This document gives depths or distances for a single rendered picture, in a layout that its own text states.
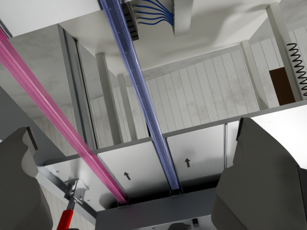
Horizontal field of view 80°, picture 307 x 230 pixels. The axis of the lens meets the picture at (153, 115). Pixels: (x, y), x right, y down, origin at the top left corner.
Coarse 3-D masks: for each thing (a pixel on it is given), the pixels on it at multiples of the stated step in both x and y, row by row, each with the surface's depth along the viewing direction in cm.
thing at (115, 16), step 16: (112, 0) 15; (112, 16) 15; (112, 32) 16; (128, 32) 16; (128, 48) 17; (128, 64) 18; (144, 80) 20; (144, 96) 21; (144, 112) 22; (160, 144) 26
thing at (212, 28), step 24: (168, 0) 51; (216, 0) 56; (240, 0) 58; (264, 0) 62; (72, 24) 51; (96, 24) 54; (144, 24) 59; (168, 24) 62; (192, 24) 66; (216, 24) 69; (240, 24) 74; (96, 48) 67; (144, 48) 75; (168, 48) 80; (192, 48) 86; (216, 48) 93; (120, 72) 94
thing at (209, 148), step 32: (192, 128) 28; (224, 128) 27; (288, 128) 29; (64, 160) 29; (128, 160) 30; (160, 160) 31; (192, 160) 32; (224, 160) 33; (96, 192) 36; (128, 192) 37; (160, 192) 38
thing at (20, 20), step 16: (0, 0) 15; (16, 0) 15; (32, 0) 15; (48, 0) 15; (64, 0) 16; (80, 0) 16; (96, 0) 15; (128, 0) 16; (0, 16) 16; (16, 16) 16; (32, 16) 16; (48, 16) 16; (64, 16) 16; (16, 32) 17
